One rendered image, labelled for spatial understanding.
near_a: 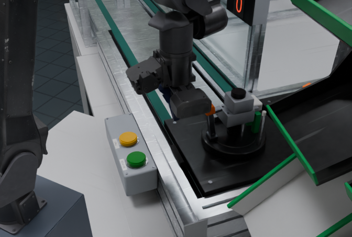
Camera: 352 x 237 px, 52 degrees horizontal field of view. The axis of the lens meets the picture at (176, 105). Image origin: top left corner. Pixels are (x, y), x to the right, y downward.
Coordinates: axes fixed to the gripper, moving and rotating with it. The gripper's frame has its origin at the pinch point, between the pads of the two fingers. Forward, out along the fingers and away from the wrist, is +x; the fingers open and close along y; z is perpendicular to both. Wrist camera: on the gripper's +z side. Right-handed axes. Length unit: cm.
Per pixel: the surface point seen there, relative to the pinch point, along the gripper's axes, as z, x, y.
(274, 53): -59, 23, -51
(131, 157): 9.1, 12.1, -1.6
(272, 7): -86, 23, -96
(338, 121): -11.2, -12.4, 27.1
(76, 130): 18.3, 23.4, -30.0
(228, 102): -11.4, 2.3, -0.2
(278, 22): -79, 23, -78
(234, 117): -11.8, 4.5, 2.2
